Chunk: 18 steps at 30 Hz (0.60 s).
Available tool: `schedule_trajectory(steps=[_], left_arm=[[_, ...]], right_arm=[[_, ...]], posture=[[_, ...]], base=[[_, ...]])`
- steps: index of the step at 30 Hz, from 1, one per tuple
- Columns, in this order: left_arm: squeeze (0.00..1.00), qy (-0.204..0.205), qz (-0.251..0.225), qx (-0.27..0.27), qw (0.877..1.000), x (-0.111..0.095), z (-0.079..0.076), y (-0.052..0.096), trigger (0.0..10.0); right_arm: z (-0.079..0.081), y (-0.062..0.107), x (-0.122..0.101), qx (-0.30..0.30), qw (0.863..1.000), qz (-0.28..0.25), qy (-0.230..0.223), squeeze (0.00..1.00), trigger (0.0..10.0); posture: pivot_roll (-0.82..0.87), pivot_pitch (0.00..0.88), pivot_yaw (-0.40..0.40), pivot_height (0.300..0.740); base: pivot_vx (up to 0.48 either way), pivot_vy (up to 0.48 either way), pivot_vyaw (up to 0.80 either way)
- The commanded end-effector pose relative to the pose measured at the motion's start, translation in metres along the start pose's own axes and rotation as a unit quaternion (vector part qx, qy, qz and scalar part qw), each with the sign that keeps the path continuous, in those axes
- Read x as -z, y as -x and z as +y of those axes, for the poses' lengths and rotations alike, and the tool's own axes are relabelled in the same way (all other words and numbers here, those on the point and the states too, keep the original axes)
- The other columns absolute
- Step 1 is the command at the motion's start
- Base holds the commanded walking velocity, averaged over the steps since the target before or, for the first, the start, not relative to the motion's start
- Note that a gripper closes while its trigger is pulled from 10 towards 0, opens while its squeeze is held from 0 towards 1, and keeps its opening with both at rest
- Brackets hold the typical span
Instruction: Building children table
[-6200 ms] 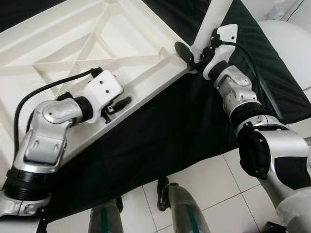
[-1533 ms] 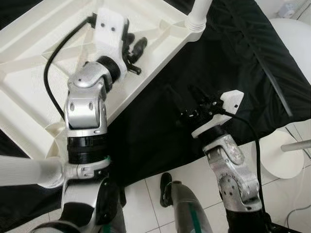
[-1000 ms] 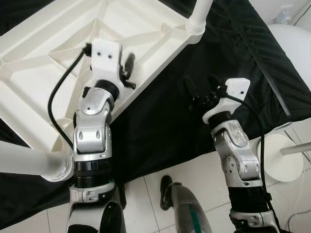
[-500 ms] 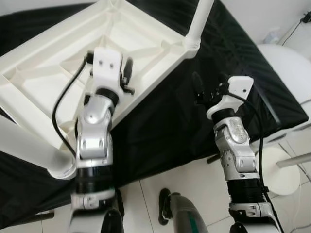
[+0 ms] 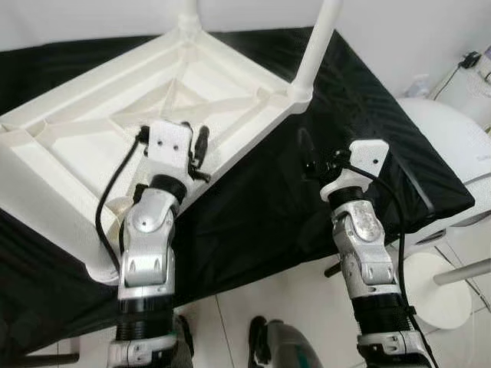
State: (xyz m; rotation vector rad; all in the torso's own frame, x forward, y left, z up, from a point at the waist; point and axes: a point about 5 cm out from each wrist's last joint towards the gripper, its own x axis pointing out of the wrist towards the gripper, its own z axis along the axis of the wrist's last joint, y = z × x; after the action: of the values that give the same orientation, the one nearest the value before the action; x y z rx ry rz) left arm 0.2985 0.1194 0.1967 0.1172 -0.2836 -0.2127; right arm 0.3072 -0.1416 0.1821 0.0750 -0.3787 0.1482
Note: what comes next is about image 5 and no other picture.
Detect white plastic table top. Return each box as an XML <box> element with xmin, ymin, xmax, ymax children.
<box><xmin>0</xmin><ymin>27</ymin><xmax>314</xmax><ymax>284</ymax></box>

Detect black table cloth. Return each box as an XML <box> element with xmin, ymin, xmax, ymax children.
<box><xmin>0</xmin><ymin>27</ymin><xmax>476</xmax><ymax>357</ymax></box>

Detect white box appliance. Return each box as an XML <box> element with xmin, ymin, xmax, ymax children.
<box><xmin>437</xmin><ymin>65</ymin><xmax>491</xmax><ymax>108</ymax></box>

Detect black power plug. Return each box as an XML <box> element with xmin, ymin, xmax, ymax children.
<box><xmin>459</xmin><ymin>52</ymin><xmax>482</xmax><ymax>70</ymax></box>

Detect grey robot right leg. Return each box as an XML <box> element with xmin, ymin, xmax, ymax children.
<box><xmin>249</xmin><ymin>316</ymin><xmax>319</xmax><ymax>368</ymax></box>

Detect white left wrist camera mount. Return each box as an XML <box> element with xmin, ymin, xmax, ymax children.
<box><xmin>146</xmin><ymin>120</ymin><xmax>194</xmax><ymax>189</ymax></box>

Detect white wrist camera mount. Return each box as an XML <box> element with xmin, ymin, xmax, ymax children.
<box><xmin>146</xmin><ymin>120</ymin><xmax>194</xmax><ymax>189</ymax></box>
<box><xmin>321</xmin><ymin>140</ymin><xmax>390</xmax><ymax>204</ymax></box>

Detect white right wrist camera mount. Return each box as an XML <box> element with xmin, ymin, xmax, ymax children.
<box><xmin>321</xmin><ymin>140</ymin><xmax>390</xmax><ymax>204</ymax></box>

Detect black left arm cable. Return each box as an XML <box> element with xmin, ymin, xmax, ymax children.
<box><xmin>96</xmin><ymin>130</ymin><xmax>150</xmax><ymax>273</ymax></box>

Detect white wall socket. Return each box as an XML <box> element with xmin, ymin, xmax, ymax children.
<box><xmin>407</xmin><ymin>74</ymin><xmax>430</xmax><ymax>98</ymax></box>

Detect dark table frame bar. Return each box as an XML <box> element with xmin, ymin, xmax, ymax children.
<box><xmin>23</xmin><ymin>353</ymin><xmax>80</xmax><ymax>365</ymax></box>

